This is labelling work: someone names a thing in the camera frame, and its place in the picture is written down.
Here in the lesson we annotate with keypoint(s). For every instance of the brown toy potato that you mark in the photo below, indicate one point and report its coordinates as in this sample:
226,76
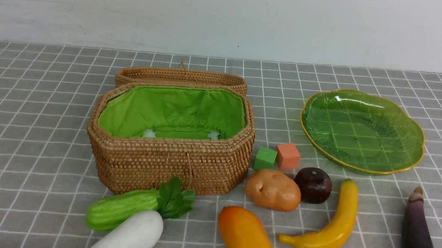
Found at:
274,190

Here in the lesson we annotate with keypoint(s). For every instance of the dark purple passion fruit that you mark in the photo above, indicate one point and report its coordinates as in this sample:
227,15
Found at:
315,185

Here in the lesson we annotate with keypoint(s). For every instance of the orange yellow toy mango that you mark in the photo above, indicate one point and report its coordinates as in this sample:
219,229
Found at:
240,228

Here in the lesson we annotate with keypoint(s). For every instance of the green toy cucumber with leaves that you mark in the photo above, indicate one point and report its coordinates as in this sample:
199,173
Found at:
170,201

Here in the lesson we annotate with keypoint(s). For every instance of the yellow toy banana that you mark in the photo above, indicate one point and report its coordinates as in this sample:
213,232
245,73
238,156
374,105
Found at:
338,230

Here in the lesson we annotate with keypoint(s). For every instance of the purple toy eggplant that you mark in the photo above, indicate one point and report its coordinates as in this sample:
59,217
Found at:
415,231

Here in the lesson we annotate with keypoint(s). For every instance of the woven wicker basket green lining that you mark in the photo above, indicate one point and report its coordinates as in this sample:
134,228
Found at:
142,135

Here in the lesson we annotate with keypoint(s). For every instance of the green foam cube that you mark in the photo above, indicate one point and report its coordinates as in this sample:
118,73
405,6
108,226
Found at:
265,158

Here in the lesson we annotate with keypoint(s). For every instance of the orange foam cube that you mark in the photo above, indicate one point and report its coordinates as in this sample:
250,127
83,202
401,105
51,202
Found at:
288,156

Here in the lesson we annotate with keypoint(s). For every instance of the woven wicker basket lid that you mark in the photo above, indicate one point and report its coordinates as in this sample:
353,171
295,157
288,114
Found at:
180,76

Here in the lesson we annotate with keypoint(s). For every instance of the green glass leaf plate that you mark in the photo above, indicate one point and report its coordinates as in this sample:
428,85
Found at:
362,132

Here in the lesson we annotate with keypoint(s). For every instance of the grey checked tablecloth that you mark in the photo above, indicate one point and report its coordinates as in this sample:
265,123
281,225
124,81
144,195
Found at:
48,176

